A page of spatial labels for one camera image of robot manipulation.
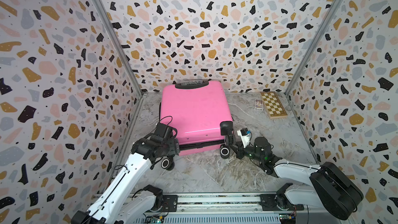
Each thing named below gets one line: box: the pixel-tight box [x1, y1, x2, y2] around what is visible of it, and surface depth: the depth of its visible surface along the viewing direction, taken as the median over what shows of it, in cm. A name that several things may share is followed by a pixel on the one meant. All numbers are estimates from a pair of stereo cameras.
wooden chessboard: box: [260, 91, 288, 120], surface depth 115 cm
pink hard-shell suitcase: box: [159, 79, 234, 171], surface depth 85 cm
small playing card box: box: [254, 99, 264, 110], surface depth 115 cm
